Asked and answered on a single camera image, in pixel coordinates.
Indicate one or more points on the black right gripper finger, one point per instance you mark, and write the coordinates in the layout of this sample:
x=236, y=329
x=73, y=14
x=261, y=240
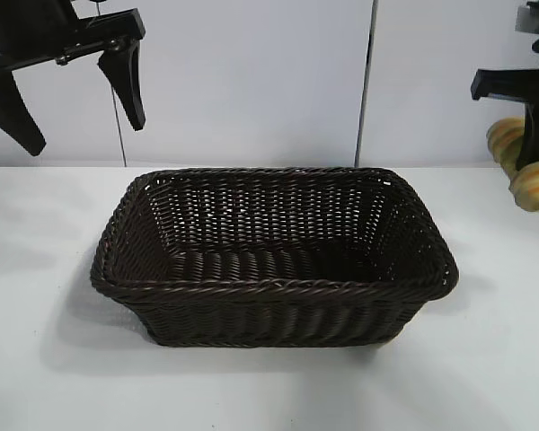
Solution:
x=532, y=134

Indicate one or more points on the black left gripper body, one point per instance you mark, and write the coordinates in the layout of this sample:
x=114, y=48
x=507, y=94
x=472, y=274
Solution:
x=40, y=31

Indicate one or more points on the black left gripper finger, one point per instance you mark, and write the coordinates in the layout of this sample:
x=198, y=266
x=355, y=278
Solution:
x=9, y=112
x=128, y=81

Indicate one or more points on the long striped bread roll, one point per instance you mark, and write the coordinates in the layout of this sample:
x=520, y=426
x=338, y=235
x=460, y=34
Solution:
x=536, y=186

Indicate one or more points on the dark brown wicker basket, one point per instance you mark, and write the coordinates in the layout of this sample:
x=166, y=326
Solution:
x=269, y=278

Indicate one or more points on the grey metal wall strip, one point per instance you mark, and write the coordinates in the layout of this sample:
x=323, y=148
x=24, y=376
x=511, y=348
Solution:
x=369, y=67

